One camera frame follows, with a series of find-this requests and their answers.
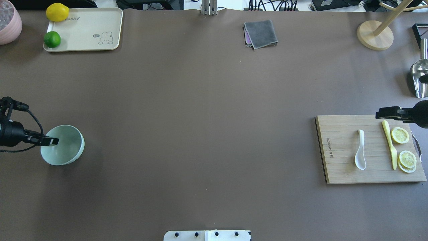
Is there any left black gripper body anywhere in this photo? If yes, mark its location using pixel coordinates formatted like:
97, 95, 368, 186
0, 120, 26, 147

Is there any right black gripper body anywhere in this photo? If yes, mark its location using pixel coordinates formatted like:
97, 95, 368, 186
412, 100, 428, 129

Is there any white ceramic spoon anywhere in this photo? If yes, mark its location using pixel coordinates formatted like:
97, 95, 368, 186
354, 129, 366, 170

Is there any pale green bowl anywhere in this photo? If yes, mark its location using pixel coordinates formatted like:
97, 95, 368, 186
41, 125, 85, 166

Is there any pink bowl of ice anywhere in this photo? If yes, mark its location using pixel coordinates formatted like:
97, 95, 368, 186
0, 0, 22, 45

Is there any yellow plastic knife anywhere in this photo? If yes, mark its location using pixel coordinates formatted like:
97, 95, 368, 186
382, 120, 398, 170

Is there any metal scoop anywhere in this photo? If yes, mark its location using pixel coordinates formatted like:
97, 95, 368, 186
411, 38, 428, 98

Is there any lemon slice stacked pair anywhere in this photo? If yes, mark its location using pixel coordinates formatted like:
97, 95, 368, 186
398, 150, 417, 173

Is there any bamboo cutting board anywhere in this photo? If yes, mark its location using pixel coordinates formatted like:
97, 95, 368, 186
315, 114, 427, 184

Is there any wooden mug tree stand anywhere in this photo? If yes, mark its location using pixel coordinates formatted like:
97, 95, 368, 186
356, 0, 428, 51

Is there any green lime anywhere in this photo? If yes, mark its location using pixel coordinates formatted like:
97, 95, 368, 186
44, 31, 62, 48

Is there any cream rabbit tray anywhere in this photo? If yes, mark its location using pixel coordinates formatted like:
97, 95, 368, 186
43, 7, 123, 52

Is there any yellow lemon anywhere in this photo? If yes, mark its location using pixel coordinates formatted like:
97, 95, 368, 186
45, 3, 70, 22

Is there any grey folded cloth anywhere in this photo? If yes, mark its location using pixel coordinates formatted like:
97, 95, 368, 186
243, 19, 278, 50

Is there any lemon slice near handle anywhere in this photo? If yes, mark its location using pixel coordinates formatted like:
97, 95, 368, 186
391, 127, 410, 144

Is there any white camera post base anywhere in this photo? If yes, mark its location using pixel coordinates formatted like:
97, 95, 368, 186
163, 229, 252, 241

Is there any aluminium frame post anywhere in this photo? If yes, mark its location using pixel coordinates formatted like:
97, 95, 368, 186
201, 0, 218, 16

